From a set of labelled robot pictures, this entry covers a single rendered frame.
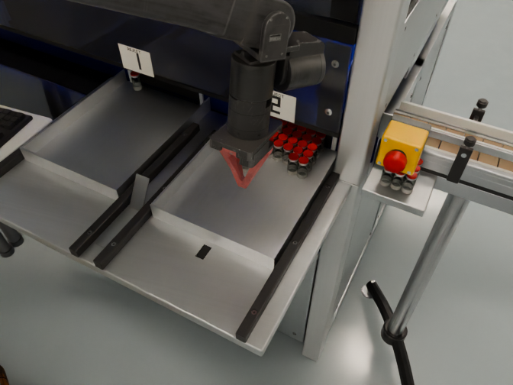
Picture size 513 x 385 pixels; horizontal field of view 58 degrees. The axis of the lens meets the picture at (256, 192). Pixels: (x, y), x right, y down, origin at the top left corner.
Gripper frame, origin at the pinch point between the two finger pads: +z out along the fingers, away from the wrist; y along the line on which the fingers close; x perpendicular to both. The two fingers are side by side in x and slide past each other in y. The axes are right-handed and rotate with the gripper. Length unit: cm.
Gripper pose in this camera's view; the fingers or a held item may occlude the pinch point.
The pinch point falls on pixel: (243, 182)
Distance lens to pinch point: 69.1
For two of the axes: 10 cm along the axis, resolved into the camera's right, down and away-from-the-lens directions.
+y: 4.5, -5.2, 7.3
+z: -0.9, 7.8, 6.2
